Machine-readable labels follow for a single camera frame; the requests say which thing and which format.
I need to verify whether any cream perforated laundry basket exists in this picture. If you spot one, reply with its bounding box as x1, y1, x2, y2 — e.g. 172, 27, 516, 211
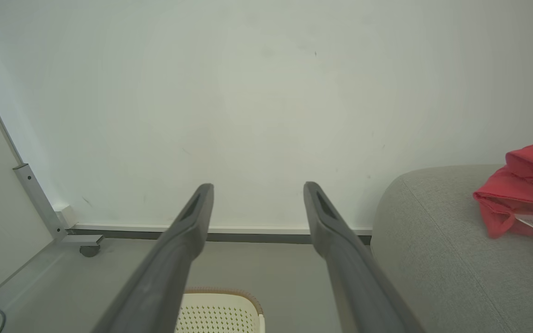
175, 288, 266, 333

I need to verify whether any grey metal partition post foot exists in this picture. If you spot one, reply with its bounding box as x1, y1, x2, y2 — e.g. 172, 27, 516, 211
13, 163, 105, 246

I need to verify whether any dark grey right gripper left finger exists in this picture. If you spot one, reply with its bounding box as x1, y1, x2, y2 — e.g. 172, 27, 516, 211
92, 184, 215, 333

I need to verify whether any white corner block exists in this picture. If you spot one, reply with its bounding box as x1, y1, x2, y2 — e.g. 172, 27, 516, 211
55, 205, 78, 229

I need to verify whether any white and black baseboard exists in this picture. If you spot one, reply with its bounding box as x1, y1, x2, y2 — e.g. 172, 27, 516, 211
68, 223, 372, 245

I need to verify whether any grey fabric sofa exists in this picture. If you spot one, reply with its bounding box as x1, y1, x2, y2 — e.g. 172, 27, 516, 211
371, 165, 533, 333

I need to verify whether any red clothing with white stripes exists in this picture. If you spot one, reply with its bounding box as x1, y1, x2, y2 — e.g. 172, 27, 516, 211
473, 141, 533, 239

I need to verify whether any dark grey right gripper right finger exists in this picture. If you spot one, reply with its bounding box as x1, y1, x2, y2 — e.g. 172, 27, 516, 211
304, 182, 424, 333

